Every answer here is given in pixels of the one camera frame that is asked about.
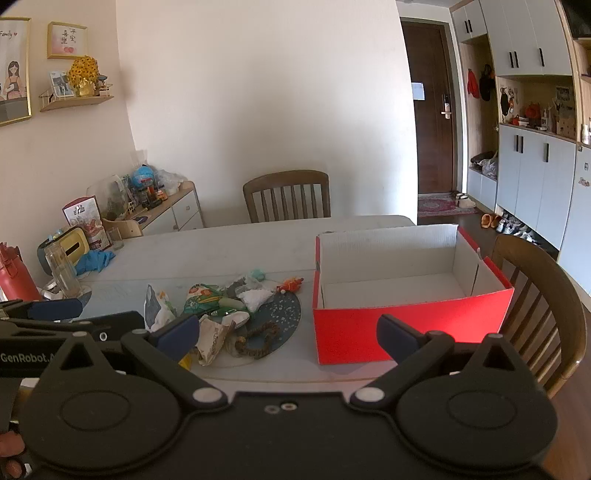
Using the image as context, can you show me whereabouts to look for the large gold framed picture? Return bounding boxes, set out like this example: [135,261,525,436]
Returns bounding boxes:
[0,17,33,127]

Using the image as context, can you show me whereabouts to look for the white and blue packet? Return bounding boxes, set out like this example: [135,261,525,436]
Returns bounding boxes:
[144,284,178,333]

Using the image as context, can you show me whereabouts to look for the row of sneakers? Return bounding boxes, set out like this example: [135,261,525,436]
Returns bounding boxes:
[496,212,539,238]

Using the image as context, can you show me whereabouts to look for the dark blue speckled placemat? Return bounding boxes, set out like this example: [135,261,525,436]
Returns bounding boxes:
[185,281,303,361]

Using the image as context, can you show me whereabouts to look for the wooden tray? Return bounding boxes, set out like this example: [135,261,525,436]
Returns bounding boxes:
[102,217,144,238]

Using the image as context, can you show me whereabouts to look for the patterned red rug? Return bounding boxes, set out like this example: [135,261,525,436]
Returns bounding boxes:
[418,194,481,217]

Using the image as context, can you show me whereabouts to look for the clear plastic bags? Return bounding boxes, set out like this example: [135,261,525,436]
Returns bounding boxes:
[154,168,188,195]

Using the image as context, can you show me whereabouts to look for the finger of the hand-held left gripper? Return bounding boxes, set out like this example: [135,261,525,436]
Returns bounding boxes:
[0,311,145,342]
[0,298,84,320]

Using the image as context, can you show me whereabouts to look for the blue cloth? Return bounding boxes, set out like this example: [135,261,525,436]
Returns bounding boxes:
[74,249,117,275]

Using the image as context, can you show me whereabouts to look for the white sideboard with wooden top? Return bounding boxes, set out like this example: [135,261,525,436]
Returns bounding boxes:
[134,180,205,236]

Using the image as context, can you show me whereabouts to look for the blue plastic bag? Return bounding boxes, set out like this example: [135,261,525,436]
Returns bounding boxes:
[130,165,155,188]

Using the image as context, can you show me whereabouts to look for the clear plastic container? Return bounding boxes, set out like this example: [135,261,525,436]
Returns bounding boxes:
[88,174,130,217]

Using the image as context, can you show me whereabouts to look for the foil packet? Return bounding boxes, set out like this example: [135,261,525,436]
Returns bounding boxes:
[196,316,236,367]

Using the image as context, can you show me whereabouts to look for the yellow flower bouquet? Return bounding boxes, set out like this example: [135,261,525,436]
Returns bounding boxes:
[68,55,100,97]

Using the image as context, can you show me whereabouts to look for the red and white snack bag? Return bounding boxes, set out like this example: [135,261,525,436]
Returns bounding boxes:
[62,196,112,252]

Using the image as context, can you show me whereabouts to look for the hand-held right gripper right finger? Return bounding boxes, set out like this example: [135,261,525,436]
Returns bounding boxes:
[351,315,548,409]

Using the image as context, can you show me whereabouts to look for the small gold framed picture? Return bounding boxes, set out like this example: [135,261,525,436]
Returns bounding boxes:
[47,21,88,60]

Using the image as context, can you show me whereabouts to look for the yellow and grey tissue box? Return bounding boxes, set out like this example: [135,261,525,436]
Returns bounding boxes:
[37,226,93,273]

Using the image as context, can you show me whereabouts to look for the wooden slat-back chair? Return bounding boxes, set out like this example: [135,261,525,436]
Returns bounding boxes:
[243,170,332,223]
[490,234,587,400]

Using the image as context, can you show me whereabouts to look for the red cardboard box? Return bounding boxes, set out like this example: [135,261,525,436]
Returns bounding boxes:
[312,224,515,366]

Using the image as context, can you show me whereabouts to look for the wooden wall shelf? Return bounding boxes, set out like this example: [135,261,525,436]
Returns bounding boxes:
[38,90,115,112]

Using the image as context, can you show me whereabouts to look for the person's left hand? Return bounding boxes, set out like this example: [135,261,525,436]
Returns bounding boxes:
[0,431,26,480]

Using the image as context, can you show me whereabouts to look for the dark brown door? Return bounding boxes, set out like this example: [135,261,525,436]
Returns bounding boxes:
[401,18,465,195]

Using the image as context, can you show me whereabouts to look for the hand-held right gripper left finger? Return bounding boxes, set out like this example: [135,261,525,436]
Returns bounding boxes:
[39,315,229,409]

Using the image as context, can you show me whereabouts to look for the small photo card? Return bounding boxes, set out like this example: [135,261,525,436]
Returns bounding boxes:
[49,70,75,97]

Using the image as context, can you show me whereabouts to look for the white wall cabinets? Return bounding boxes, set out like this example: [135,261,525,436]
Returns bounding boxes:
[450,0,591,264]

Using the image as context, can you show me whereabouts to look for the red water bottle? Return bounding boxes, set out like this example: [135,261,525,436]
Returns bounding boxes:
[0,242,41,303]

